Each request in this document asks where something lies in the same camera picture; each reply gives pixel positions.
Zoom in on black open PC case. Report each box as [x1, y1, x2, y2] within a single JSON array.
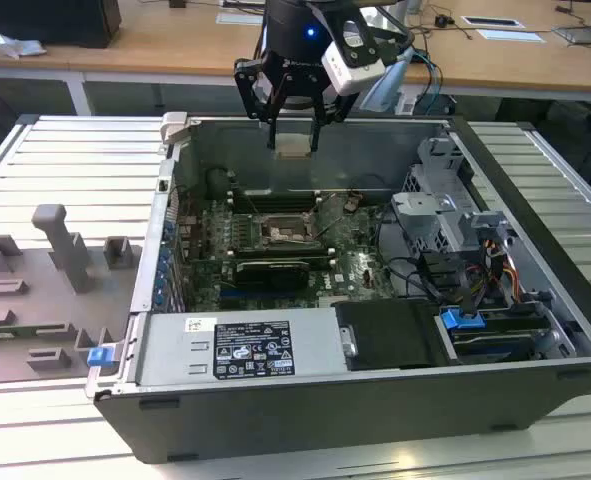
[[85, 110, 591, 465]]

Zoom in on crumpled white paper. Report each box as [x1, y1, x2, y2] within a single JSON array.
[[0, 27, 47, 60]]

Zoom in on black disk wire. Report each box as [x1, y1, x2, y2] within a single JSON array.
[[455, 269, 477, 320]]

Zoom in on white paper sheet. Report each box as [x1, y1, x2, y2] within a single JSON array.
[[475, 28, 547, 45]]

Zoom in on orange yellow red wires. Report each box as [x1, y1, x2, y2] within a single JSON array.
[[477, 238, 521, 301]]

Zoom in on grey desk cable grommet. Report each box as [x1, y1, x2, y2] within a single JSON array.
[[461, 14, 526, 29], [215, 11, 266, 27]]

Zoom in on wooden desk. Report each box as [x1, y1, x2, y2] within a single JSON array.
[[0, 0, 591, 117]]

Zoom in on grey parts rack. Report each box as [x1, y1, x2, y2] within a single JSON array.
[[0, 202, 144, 386]]

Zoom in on black graphics card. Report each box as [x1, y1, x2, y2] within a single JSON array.
[[233, 257, 311, 292]]

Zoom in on grey plastic case latch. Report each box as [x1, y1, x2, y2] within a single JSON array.
[[158, 111, 192, 147]]

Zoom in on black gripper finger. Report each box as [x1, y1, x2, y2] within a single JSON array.
[[307, 89, 363, 154], [233, 58, 292, 151]]

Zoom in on green motherboard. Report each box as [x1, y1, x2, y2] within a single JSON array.
[[177, 192, 426, 312]]

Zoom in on grey power supply unit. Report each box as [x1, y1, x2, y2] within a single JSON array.
[[137, 307, 352, 387]]

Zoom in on pale blue teach pendant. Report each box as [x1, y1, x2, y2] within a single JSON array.
[[358, 48, 417, 114]]

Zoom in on metal socket cover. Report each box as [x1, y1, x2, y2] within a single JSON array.
[[298, 207, 326, 242]]

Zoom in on clear plastic tray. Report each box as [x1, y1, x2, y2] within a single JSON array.
[[551, 21, 591, 50]]

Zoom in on hard disk in blue carrier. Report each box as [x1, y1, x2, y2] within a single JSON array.
[[438, 307, 551, 365]]

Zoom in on black RAM slot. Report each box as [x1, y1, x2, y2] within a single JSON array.
[[233, 243, 337, 260], [230, 188, 322, 213]]

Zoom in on blue plastic case clip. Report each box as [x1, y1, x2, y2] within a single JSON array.
[[87, 346, 114, 369]]

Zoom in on CPU socket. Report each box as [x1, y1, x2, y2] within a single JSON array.
[[257, 212, 322, 250]]

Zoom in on grey metal drive cage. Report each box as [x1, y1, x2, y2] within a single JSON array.
[[389, 134, 516, 257]]

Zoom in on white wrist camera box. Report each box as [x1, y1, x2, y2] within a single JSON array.
[[321, 18, 385, 97]]

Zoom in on silver square CPU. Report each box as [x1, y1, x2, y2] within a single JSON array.
[[274, 133, 311, 161]]

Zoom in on black box on desk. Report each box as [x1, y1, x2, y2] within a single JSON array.
[[0, 0, 123, 50]]

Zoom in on black plastic shroud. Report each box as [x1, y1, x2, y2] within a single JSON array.
[[333, 299, 450, 373]]

